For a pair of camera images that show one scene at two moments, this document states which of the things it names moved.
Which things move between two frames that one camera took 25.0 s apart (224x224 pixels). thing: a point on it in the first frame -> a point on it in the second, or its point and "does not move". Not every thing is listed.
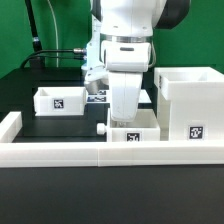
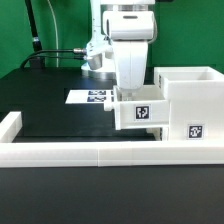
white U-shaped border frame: (15, 154) does not move
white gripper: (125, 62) does not move
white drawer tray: (60, 101) -> (146, 106)
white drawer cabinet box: (190, 103) does not move
